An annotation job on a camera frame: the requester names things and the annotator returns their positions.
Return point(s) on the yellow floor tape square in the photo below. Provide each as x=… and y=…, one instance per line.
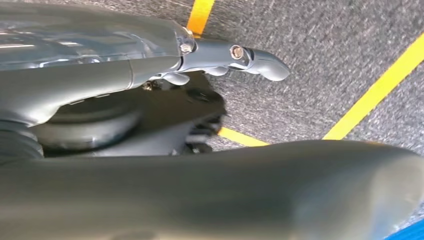
x=381, y=87

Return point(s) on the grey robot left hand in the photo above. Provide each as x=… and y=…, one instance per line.
x=82, y=82

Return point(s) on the blue metal shelf rack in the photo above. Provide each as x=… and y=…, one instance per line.
x=410, y=233

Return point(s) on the black robot left foot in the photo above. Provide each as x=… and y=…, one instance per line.
x=198, y=99

